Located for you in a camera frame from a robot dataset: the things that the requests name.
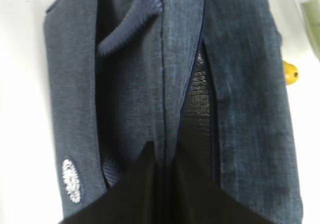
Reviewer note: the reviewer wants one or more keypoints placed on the yellow pear-shaped squash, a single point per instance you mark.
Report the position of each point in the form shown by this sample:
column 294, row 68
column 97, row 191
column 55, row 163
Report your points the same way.
column 291, row 73

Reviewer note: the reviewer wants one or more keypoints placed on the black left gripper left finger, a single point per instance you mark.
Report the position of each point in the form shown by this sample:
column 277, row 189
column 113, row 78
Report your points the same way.
column 133, row 200

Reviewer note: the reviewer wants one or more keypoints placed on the dark blue lunch bag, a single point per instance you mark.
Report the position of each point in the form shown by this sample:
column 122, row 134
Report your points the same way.
column 207, row 74

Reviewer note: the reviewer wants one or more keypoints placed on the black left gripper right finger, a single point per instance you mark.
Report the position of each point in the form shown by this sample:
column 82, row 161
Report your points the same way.
column 197, row 200

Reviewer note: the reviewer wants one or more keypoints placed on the green lid glass container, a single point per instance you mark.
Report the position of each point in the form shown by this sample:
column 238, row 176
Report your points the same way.
column 311, row 16

